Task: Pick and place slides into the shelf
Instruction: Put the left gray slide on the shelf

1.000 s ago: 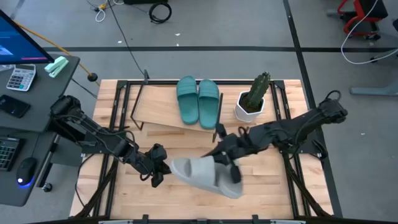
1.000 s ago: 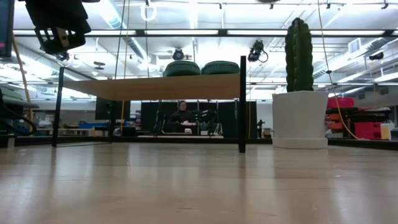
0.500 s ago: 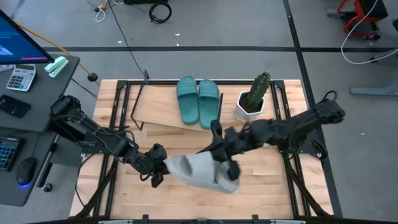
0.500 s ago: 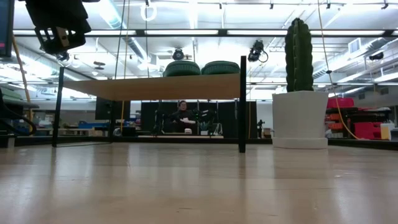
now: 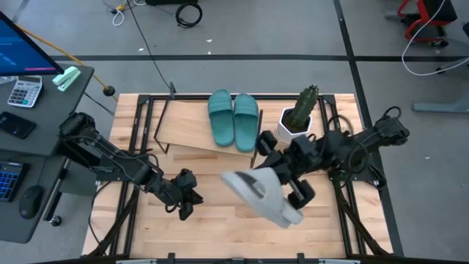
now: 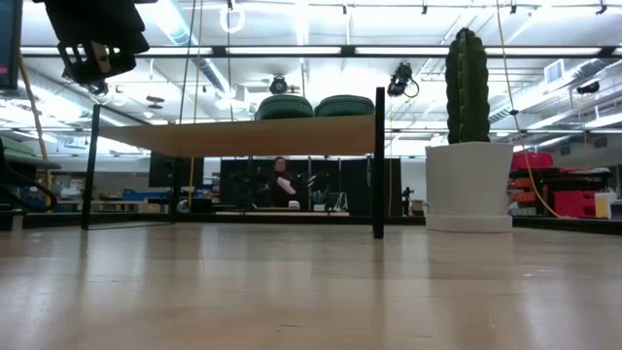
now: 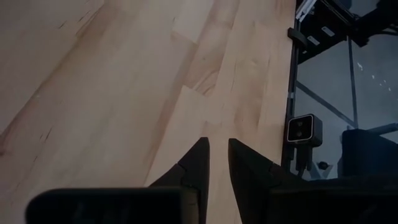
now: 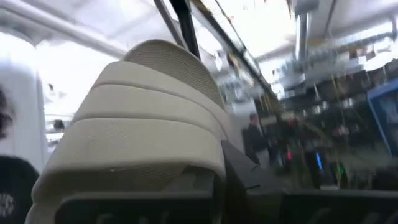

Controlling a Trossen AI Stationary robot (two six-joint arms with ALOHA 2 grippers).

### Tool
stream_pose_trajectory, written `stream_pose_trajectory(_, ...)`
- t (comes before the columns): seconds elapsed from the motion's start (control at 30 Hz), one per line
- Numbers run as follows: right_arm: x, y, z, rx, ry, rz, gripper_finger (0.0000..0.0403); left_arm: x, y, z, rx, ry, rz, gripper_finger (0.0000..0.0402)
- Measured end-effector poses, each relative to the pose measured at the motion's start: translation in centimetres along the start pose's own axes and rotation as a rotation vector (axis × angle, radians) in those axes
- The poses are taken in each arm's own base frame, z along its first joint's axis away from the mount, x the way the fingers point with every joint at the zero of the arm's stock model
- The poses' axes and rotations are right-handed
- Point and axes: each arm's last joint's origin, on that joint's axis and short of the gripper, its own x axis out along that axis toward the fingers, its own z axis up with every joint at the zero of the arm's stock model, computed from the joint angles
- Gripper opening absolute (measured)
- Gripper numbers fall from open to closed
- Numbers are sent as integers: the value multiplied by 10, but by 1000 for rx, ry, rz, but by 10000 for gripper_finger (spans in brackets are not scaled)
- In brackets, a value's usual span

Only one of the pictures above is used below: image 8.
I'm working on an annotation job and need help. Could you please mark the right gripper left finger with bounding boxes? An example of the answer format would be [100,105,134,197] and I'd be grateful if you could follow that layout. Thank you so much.
[54,169,217,224]

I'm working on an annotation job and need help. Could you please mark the grey rubber slide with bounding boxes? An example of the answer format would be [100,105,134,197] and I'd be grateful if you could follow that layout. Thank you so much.
[24,39,233,224]

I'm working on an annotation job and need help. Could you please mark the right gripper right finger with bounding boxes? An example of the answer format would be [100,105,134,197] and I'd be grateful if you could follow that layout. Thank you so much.
[220,139,398,224]

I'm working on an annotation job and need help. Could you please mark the person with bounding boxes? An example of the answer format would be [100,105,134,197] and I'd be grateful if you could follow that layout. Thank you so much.
[242,112,267,166]
[0,86,40,224]

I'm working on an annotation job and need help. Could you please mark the black aluminium rig frame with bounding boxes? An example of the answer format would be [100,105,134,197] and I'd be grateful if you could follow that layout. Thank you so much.
[153,0,280,97]

